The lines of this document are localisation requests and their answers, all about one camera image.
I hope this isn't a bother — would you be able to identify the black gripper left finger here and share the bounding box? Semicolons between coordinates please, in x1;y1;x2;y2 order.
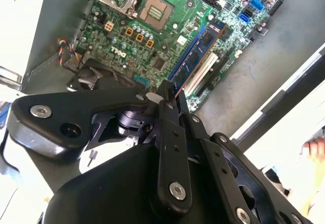
7;80;193;214

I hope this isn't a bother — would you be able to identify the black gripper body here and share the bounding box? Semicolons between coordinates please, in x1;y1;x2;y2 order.
43;145;229;224

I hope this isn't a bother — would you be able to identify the person's hand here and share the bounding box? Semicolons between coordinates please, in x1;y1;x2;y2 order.
302;137;325;163

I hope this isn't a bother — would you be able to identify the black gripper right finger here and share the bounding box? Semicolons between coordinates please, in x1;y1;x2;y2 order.
177;89;308;224

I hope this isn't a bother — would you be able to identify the blue RAM stick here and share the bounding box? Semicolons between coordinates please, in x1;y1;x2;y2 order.
170;22;228;95

